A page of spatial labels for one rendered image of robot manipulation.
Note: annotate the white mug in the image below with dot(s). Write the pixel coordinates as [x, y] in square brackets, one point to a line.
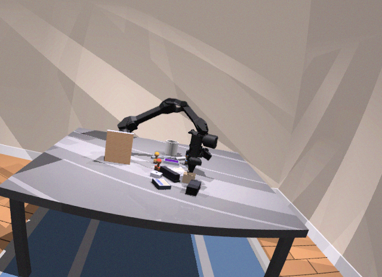
[171, 148]

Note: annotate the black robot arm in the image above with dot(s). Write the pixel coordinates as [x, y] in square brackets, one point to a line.
[199, 137]

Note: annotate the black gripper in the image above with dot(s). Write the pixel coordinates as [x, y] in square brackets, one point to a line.
[193, 159]

